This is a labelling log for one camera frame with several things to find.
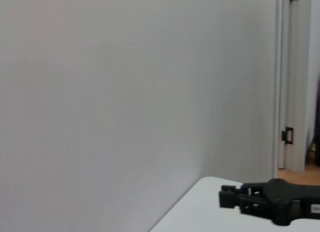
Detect grey aluminium frame post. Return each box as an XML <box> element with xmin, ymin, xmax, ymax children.
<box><xmin>273</xmin><ymin>0</ymin><xmax>315</xmax><ymax>173</ymax></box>

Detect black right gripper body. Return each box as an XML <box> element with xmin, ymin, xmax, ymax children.
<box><xmin>259</xmin><ymin>178</ymin><xmax>320</xmax><ymax>227</ymax></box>

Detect white tablecloth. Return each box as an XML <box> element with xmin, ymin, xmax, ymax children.
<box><xmin>149</xmin><ymin>176</ymin><xmax>320</xmax><ymax>232</ymax></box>

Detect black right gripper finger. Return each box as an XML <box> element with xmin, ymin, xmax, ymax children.
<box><xmin>221</xmin><ymin>182</ymin><xmax>270</xmax><ymax>198</ymax></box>
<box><xmin>218</xmin><ymin>190</ymin><xmax>268</xmax><ymax>216</ymax></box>

